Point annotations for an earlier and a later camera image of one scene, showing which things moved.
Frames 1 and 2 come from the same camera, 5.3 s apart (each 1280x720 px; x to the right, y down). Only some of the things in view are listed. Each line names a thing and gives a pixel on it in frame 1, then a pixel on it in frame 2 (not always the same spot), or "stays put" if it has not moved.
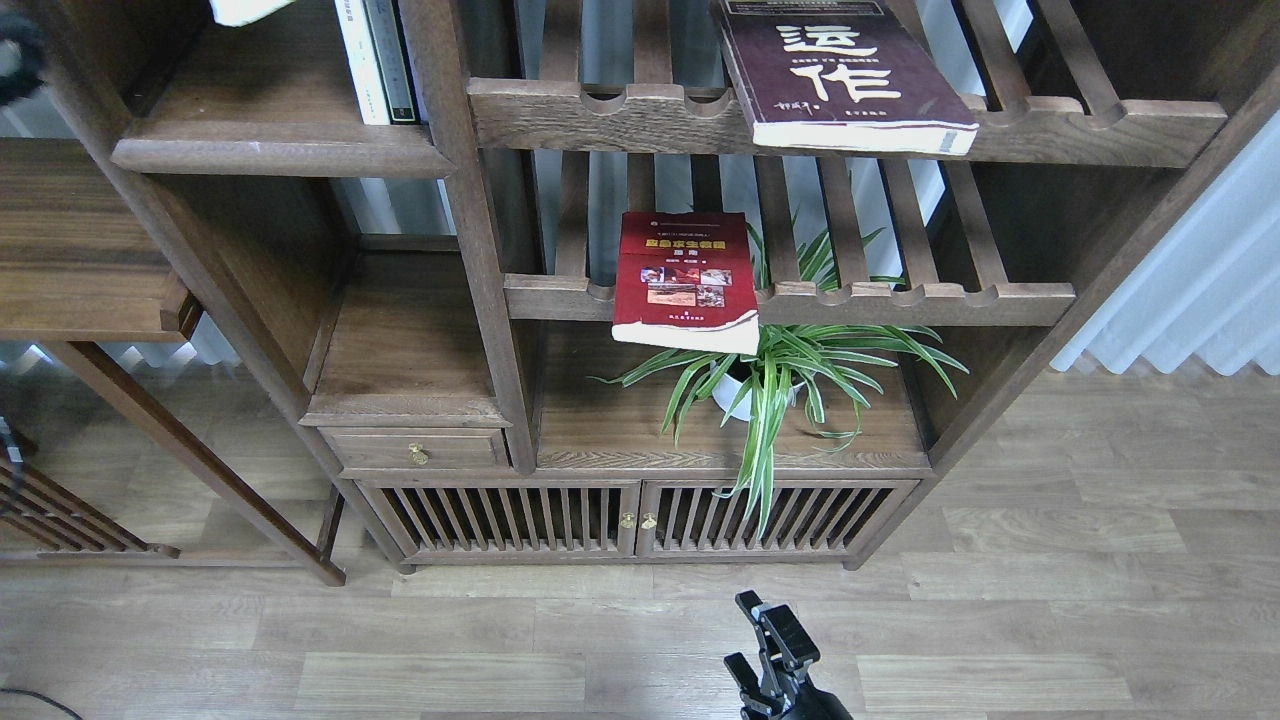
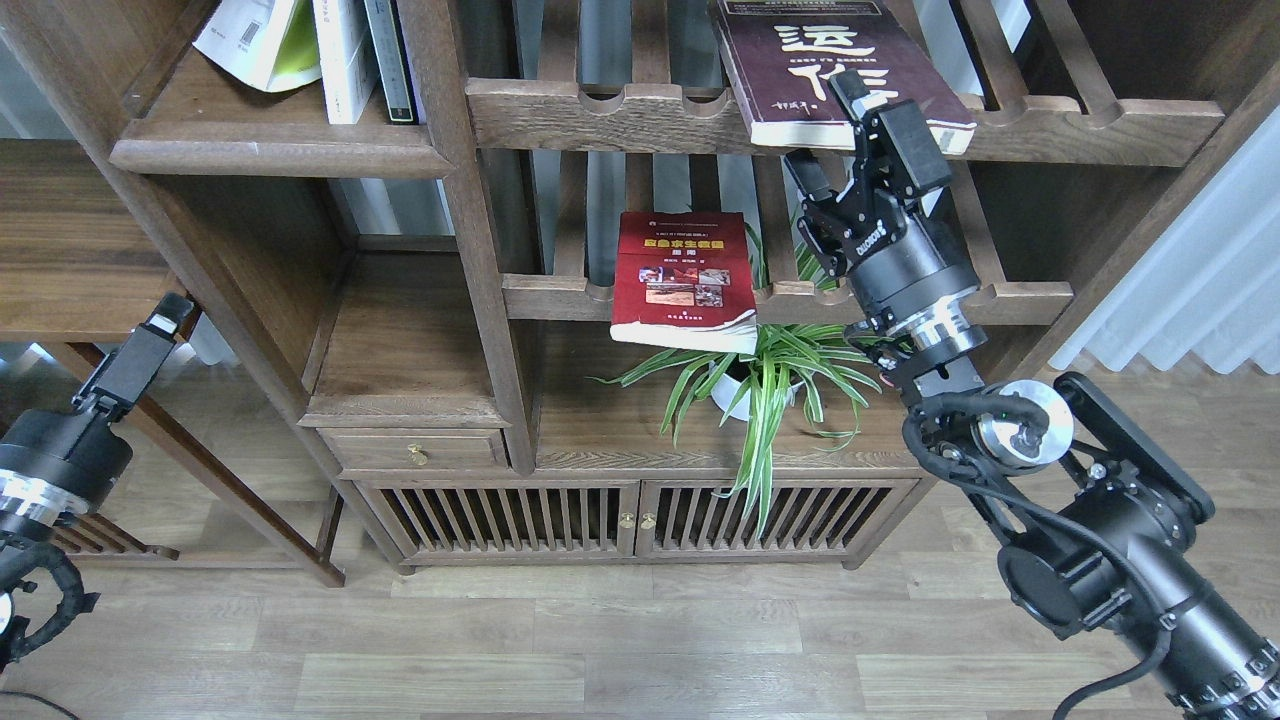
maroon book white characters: (841, 75) stays put
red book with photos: (687, 279) stays put
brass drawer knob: (418, 455) stays put
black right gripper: (793, 647) -> (900, 279)
